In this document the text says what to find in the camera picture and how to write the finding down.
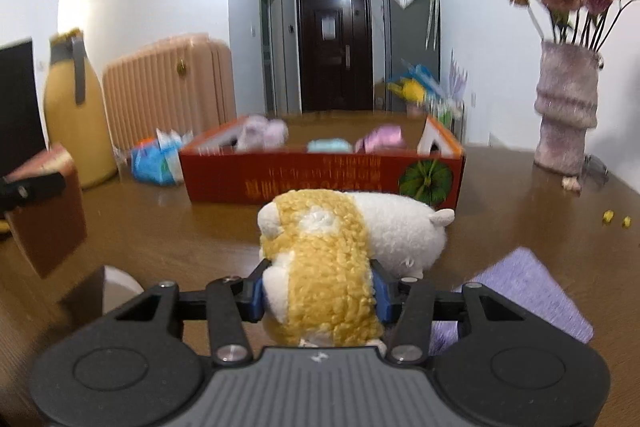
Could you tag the light blue plush toy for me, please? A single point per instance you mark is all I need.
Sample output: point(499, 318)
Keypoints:
point(330, 146)

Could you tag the yellow blue bags pile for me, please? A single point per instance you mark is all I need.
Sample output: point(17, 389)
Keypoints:
point(416, 85)

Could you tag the pink textured ceramic vase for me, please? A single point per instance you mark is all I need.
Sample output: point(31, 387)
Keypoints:
point(567, 102)

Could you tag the purple linen drawstring bag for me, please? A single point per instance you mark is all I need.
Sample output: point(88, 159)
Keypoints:
point(522, 278)

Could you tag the lilac towel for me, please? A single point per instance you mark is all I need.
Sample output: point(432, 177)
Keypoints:
point(261, 133)

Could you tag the fallen rose petal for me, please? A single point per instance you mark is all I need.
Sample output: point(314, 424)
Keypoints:
point(571, 184)

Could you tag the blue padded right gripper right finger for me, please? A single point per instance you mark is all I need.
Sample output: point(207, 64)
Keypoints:
point(389, 300)

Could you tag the pink satin drawstring pouch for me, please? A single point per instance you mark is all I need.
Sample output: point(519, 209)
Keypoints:
point(386, 137)

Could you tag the yellow white plush hamster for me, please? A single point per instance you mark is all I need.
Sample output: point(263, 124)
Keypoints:
point(320, 245)

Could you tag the red orange cardboard box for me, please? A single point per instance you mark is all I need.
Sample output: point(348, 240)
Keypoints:
point(427, 167)

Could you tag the white wedge makeup sponge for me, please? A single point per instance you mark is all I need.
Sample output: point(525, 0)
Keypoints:
point(118, 288)

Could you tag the eyeglasses on table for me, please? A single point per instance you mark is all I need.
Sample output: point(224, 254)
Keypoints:
point(595, 169)

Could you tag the black paper shopping bag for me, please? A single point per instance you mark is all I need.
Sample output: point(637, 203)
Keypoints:
point(21, 135)

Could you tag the dark brown entrance door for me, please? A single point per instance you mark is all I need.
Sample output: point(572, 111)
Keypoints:
point(335, 55)

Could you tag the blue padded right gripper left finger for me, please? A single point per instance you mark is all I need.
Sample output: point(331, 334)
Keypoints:
point(253, 300)

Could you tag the blue plastic wipes bag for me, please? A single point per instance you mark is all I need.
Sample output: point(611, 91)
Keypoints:
point(156, 160)

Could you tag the wire storage cart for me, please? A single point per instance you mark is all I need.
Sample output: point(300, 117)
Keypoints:
point(450, 113)

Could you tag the brown yellow scouring sponge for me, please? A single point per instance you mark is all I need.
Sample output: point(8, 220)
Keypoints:
point(50, 231)

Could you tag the yellow thermos jug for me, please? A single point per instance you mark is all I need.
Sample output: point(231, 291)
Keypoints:
point(74, 110)

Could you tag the pink ribbed suitcase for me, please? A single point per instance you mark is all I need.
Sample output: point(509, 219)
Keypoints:
point(182, 84)

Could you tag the grey refrigerator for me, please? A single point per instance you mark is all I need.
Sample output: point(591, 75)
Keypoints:
point(412, 37)

